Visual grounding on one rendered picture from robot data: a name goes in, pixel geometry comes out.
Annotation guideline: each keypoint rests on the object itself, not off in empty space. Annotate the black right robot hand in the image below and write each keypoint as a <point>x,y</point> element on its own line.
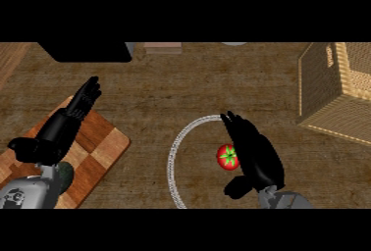
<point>256,153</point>

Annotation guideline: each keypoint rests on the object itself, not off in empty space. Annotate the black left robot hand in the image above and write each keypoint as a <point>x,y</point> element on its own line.
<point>56,137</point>

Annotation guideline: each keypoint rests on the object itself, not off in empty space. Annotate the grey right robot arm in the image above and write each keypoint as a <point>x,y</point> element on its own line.
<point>282,199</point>

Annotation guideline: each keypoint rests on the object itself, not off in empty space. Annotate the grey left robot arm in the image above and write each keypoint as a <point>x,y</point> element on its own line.
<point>28,191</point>

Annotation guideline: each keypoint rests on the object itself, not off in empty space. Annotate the red tomato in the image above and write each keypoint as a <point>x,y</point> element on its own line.
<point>226,157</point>

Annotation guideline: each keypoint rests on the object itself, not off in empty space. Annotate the round brown placemat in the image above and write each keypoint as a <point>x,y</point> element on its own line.
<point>202,170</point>

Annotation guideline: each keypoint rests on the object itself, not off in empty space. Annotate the wicker basket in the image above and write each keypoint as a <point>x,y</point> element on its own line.
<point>333,91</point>

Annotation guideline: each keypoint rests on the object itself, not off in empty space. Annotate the checkered wooden cutting board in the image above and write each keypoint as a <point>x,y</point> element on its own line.
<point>96,143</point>

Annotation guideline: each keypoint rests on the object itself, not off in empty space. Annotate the black appliance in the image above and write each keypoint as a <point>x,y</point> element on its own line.
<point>89,51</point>

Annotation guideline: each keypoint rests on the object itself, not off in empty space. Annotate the pale grey object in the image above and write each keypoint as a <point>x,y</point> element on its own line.
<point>234,43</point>

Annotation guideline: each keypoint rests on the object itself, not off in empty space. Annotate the pale wooden block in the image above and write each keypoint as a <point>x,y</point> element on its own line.
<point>163,47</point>

